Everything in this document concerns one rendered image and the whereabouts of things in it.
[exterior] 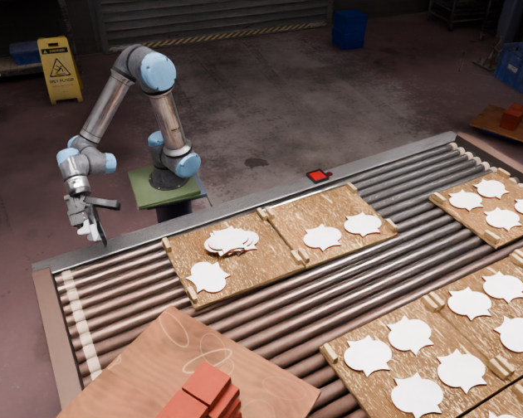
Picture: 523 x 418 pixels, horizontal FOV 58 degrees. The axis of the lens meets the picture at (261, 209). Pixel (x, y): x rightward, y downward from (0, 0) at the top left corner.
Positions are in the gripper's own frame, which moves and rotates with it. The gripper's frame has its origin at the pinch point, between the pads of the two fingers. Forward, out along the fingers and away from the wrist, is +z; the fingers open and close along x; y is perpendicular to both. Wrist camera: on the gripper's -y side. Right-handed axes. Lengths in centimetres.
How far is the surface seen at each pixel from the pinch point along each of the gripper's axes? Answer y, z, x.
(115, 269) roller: 0.6, 7.8, -11.2
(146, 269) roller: -9.5, 11.7, -10.3
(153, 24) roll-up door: -74, -318, -358
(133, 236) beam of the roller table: -7.6, -3.8, -21.9
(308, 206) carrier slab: -77, 8, -25
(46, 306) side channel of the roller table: 22.1, 13.3, 1.9
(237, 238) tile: -43.8, 12.6, -9.2
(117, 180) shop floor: 10, -89, -201
